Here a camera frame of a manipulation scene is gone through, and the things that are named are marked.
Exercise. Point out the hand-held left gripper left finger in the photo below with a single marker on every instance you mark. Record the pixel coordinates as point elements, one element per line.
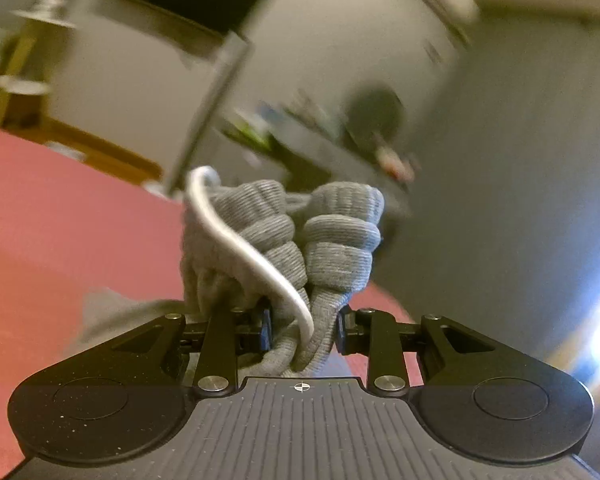
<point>265,331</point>

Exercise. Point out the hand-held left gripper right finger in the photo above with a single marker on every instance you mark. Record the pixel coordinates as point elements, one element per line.
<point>338,331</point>

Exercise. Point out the grey cabinet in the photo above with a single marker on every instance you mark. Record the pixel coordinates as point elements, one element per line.
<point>320,152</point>

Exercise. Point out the pink ribbed blanket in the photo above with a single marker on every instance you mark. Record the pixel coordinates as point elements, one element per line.
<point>55,220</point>

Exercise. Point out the gold-legged round shelf stand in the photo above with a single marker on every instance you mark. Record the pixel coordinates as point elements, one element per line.
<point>27,50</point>

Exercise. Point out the white door frame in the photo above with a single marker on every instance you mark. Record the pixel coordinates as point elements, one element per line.
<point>210,110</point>

